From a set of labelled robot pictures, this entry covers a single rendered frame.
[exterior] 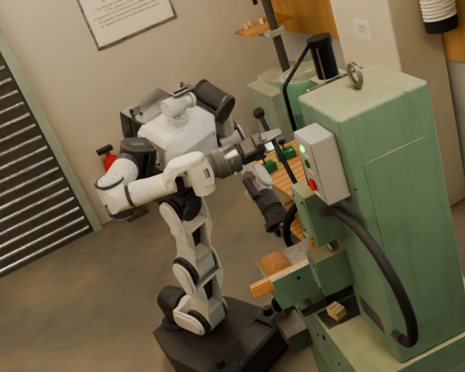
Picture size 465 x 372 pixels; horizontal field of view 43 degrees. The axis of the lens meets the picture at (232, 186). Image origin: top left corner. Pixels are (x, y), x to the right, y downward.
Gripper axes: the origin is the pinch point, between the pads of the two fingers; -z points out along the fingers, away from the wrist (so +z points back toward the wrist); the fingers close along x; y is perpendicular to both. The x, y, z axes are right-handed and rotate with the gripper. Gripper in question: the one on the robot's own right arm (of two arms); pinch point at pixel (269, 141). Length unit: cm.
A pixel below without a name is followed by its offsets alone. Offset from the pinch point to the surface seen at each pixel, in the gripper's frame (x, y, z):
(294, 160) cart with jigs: 156, -30, -44
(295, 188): -20.3, 20.1, 4.5
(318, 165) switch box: -41.6, 21.8, 2.7
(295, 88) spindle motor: -22.4, -3.8, -7.4
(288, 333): 47, 52, 15
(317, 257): -6.3, 37.1, 4.6
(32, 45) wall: 202, -192, 71
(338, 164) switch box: -40.5, 23.1, -1.8
